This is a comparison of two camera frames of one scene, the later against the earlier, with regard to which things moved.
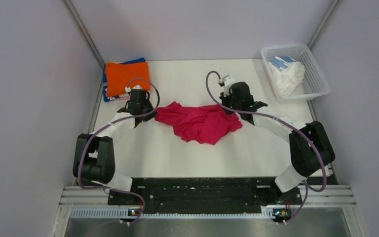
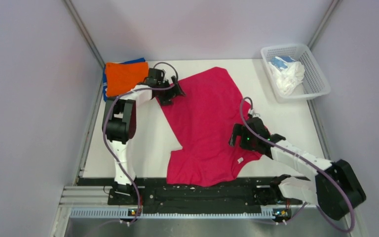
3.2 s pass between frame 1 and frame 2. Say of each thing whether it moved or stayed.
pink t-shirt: moved
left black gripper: moved
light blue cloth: stayed
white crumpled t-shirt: stayed
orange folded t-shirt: stayed
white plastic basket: stayed
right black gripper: moved
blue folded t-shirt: stayed
